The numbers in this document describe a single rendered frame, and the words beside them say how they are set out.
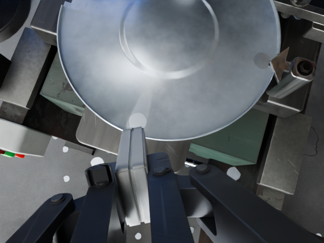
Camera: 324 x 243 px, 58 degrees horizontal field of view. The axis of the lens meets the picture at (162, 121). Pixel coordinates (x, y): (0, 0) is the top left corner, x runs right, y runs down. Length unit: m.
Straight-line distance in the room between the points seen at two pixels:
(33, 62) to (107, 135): 0.26
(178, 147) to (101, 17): 0.20
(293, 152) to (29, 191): 0.97
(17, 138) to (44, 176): 0.66
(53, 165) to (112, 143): 0.85
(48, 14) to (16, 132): 0.21
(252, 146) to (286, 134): 0.07
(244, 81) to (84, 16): 0.23
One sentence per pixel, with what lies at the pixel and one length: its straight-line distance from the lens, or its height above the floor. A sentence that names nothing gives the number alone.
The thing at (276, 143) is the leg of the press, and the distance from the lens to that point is 0.54.
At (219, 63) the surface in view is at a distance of 0.39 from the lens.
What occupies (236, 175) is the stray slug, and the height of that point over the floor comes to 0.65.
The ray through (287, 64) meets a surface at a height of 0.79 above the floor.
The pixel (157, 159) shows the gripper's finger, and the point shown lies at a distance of 0.16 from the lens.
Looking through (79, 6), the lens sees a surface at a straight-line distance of 0.43.
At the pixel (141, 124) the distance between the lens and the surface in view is 0.36.
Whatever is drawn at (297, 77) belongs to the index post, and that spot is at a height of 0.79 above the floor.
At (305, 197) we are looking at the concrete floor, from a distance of 1.28.
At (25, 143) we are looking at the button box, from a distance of 0.59.
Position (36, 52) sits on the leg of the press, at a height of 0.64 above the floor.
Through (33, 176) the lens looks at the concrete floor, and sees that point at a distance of 1.23.
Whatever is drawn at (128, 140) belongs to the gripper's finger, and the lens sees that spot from 0.18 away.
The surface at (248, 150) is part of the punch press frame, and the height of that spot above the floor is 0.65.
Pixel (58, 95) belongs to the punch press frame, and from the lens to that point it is 0.54.
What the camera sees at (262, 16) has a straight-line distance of 0.43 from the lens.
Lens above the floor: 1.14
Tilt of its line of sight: 80 degrees down
